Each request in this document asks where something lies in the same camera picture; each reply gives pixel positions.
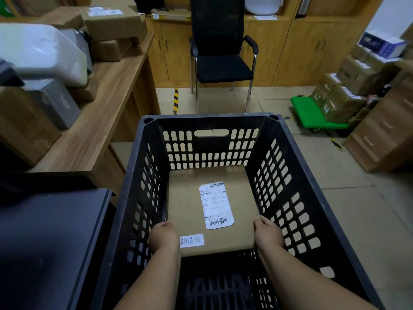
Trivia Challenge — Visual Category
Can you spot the person's left forearm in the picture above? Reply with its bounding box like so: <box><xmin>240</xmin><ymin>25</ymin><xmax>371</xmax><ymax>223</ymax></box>
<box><xmin>113</xmin><ymin>247</ymin><xmax>182</xmax><ymax>310</ymax></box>

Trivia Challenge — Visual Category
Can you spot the silver metal cylinder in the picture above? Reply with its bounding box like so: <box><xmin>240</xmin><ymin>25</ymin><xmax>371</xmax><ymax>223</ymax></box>
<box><xmin>296</xmin><ymin>0</ymin><xmax>312</xmax><ymax>17</ymax></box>

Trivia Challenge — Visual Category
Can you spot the flat cardboard box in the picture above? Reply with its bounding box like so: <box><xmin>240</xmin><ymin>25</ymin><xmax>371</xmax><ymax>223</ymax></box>
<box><xmin>35</xmin><ymin>10</ymin><xmax>85</xmax><ymax>29</ymax></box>

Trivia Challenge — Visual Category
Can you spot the person's left hand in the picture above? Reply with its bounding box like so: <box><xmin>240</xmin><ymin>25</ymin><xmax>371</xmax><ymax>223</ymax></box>
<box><xmin>149</xmin><ymin>222</ymin><xmax>180</xmax><ymax>252</ymax></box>

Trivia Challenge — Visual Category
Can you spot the white plastic parcel bag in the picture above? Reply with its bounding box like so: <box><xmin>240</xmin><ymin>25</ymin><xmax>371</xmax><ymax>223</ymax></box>
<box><xmin>0</xmin><ymin>23</ymin><xmax>89</xmax><ymax>88</ymax></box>

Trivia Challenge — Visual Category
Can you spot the dark grey bin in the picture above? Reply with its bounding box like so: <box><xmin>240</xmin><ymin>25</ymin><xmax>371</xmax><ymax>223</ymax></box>
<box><xmin>0</xmin><ymin>188</ymin><xmax>114</xmax><ymax>310</ymax></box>

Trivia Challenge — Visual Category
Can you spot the black bag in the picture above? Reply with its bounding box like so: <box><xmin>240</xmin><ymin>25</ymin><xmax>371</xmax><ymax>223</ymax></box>
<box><xmin>132</xmin><ymin>0</ymin><xmax>166</xmax><ymax>14</ymax></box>

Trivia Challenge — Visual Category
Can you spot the long flat cardboard package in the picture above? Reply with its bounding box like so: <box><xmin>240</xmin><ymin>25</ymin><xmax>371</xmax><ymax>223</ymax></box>
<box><xmin>151</xmin><ymin>9</ymin><xmax>192</xmax><ymax>22</ymax></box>

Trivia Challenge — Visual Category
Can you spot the small plain cardboard box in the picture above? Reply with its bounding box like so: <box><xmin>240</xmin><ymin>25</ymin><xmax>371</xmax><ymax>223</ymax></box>
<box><xmin>90</xmin><ymin>39</ymin><xmax>133</xmax><ymax>62</ymax></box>

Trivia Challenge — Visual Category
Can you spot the person's right forearm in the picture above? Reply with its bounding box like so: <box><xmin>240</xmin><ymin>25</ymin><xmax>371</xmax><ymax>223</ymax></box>
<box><xmin>257</xmin><ymin>243</ymin><xmax>379</xmax><ymax>310</ymax></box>

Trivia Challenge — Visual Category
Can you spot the large labelled cardboard box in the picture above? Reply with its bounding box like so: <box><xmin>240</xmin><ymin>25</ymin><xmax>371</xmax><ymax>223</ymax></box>
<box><xmin>80</xmin><ymin>6</ymin><xmax>145</xmax><ymax>42</ymax></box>

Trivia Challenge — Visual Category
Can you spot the wooden desk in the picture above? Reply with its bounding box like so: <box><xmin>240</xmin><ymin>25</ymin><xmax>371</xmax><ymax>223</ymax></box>
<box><xmin>0</xmin><ymin>31</ymin><xmax>161</xmax><ymax>194</ymax></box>

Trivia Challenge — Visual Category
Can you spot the white plastic container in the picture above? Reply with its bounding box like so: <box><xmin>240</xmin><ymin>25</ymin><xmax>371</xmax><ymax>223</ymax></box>
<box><xmin>245</xmin><ymin>0</ymin><xmax>285</xmax><ymax>15</ymax></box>

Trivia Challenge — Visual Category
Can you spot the big brown cardboard carton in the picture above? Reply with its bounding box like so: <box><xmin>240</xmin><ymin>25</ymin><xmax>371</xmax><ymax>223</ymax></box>
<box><xmin>0</xmin><ymin>86</ymin><xmax>62</xmax><ymax>166</ymax></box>

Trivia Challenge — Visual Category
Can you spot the person's right hand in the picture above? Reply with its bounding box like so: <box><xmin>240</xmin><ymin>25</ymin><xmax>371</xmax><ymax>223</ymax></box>
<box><xmin>253</xmin><ymin>216</ymin><xmax>285</xmax><ymax>249</ymax></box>

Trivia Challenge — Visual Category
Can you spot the wooden wall cabinet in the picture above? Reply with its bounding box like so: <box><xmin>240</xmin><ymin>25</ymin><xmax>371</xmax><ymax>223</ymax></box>
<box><xmin>145</xmin><ymin>0</ymin><xmax>385</xmax><ymax>89</ymax></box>

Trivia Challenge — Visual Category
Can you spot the stack of labelled cardboard boxes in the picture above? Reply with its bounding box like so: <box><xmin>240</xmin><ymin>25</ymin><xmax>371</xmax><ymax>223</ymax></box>
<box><xmin>310</xmin><ymin>44</ymin><xmax>413</xmax><ymax>124</ymax></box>

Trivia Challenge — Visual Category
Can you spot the grey plastic parcel bag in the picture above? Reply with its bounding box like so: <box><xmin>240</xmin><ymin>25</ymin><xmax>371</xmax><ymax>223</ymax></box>
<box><xmin>23</xmin><ymin>79</ymin><xmax>81</xmax><ymax>130</ymax></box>

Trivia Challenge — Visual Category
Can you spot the wooden drawer cabinet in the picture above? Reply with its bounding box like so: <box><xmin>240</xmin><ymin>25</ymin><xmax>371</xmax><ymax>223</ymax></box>
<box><xmin>343</xmin><ymin>77</ymin><xmax>413</xmax><ymax>173</ymax></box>

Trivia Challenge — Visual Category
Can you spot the black perforated plastic crate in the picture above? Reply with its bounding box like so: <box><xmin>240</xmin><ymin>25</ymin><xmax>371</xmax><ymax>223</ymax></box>
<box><xmin>92</xmin><ymin>113</ymin><xmax>385</xmax><ymax>310</ymax></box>

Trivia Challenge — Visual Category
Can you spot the blue and white box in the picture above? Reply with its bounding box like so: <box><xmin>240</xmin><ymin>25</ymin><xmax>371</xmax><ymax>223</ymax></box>
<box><xmin>358</xmin><ymin>28</ymin><xmax>408</xmax><ymax>59</ymax></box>

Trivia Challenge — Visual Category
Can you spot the green platform trolley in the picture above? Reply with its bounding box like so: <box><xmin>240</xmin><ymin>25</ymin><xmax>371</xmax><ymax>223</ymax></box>
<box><xmin>290</xmin><ymin>96</ymin><xmax>351</xmax><ymax>133</ymax></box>

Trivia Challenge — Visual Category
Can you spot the black mesh office chair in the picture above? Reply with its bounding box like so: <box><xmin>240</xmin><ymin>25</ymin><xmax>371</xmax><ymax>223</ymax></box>
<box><xmin>189</xmin><ymin>0</ymin><xmax>259</xmax><ymax>113</ymax></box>

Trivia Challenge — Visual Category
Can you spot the cardboard box with shipping label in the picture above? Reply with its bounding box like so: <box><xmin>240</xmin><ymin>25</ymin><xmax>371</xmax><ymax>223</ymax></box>
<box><xmin>166</xmin><ymin>164</ymin><xmax>261</xmax><ymax>258</ymax></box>

